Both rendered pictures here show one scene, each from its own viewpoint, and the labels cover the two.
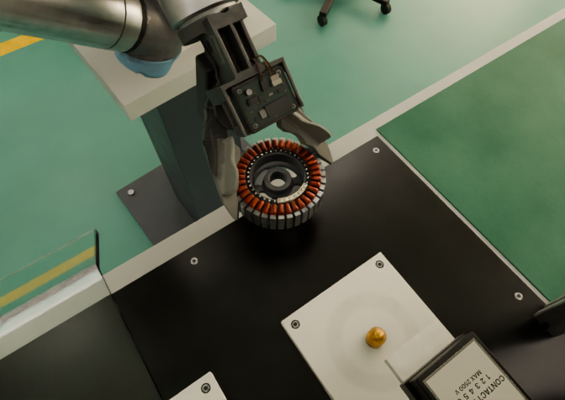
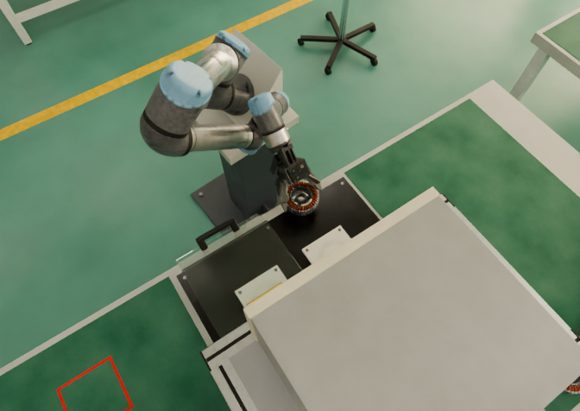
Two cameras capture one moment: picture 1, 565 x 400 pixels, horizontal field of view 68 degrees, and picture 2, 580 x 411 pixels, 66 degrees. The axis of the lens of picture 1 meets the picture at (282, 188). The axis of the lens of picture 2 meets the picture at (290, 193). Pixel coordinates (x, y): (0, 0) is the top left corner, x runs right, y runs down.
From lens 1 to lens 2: 0.90 m
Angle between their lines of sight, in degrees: 2
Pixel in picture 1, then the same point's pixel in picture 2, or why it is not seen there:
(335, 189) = (324, 199)
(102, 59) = not seen: hidden behind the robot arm
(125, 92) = (230, 152)
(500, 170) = (395, 192)
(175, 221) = (230, 213)
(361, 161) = (336, 188)
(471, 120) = (387, 168)
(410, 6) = (393, 59)
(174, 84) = not seen: hidden behind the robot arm
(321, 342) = (316, 256)
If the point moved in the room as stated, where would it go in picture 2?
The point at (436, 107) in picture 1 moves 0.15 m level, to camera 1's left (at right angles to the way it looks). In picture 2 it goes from (372, 162) to (330, 161)
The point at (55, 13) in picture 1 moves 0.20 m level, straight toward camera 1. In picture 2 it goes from (230, 143) to (264, 195)
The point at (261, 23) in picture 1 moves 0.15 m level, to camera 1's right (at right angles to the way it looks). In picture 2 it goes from (291, 116) to (330, 116)
